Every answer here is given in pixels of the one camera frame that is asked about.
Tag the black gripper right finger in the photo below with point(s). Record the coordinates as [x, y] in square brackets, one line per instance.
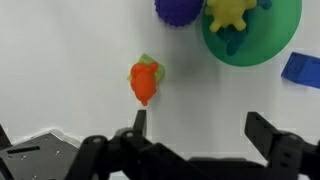
[265, 137]

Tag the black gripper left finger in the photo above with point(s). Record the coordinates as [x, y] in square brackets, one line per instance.
[139, 127]

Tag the orange rubber toy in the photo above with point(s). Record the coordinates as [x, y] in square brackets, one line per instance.
[144, 92]

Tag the light green block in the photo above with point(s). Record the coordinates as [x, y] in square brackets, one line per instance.
[159, 71]

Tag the blue block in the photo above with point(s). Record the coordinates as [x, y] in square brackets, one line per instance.
[303, 69]

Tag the blue rubber toy in bowl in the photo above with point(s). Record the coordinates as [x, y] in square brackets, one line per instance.
[234, 38]

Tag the yellow spiky rubber toy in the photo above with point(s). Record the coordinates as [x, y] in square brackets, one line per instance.
[228, 12]

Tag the green bowl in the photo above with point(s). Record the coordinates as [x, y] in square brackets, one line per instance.
[269, 32]

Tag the purple spiky ball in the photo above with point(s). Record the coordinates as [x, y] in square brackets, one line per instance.
[178, 13]

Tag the silver metal bracket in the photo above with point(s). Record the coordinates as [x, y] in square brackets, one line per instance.
[47, 156]

